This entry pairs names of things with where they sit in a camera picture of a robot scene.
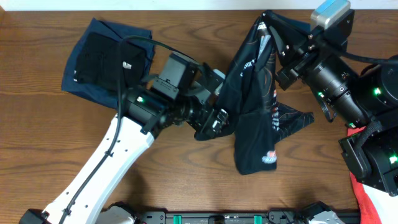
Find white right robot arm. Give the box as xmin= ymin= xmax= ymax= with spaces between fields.
xmin=262 ymin=9 xmax=397 ymax=197

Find folded navy blue garment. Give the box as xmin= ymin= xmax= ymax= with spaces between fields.
xmin=62 ymin=18 xmax=155 ymax=108

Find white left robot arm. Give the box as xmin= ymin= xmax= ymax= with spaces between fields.
xmin=19 ymin=85 xmax=228 ymax=224

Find red t-shirt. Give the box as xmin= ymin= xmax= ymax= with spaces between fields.
xmin=346 ymin=126 xmax=383 ymax=224

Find folded black garment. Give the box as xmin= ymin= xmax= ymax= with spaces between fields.
xmin=74 ymin=32 xmax=146 ymax=91

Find black patterned sports jersey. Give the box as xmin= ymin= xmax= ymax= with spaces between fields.
xmin=195 ymin=9 xmax=315 ymax=175

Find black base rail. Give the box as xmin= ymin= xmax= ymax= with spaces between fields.
xmin=99 ymin=201 xmax=361 ymax=224

